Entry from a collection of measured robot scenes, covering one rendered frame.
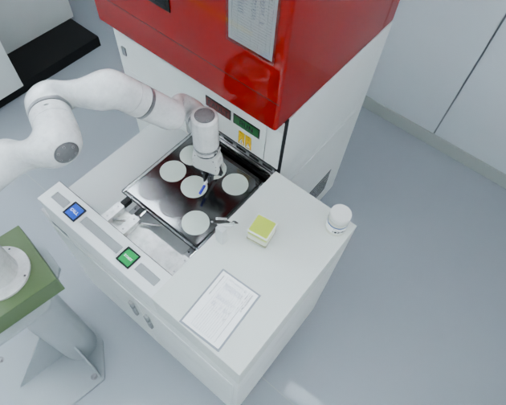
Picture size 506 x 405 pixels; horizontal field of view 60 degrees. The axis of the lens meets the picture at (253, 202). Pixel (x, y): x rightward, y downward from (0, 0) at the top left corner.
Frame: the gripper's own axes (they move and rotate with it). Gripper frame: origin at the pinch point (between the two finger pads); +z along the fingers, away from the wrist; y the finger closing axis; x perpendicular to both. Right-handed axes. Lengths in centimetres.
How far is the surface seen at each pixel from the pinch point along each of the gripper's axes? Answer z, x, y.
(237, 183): 6.0, -5.3, -9.3
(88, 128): 96, -61, 121
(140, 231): 8.0, 26.0, 13.8
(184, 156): 5.9, -8.3, 14.5
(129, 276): 0.0, 44.5, 5.4
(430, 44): 30, -154, -64
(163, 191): 6.1, 9.2, 13.9
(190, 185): 6.0, 2.6, 6.1
